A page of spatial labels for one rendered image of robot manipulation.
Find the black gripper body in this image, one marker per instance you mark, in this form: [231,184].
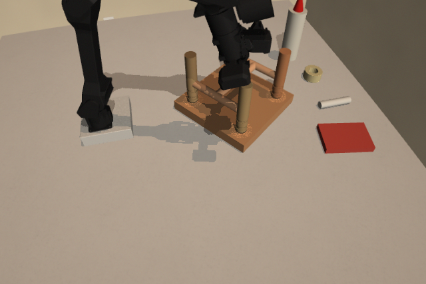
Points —
[229,48]

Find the flat red rectangular block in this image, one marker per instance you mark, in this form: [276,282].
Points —
[345,138]

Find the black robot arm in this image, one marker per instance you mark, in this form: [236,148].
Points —
[83,16]

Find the brown wooden stool seat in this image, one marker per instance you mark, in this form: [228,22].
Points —
[221,120]

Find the brown wooden stool legs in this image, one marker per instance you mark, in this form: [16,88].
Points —
[245,92]

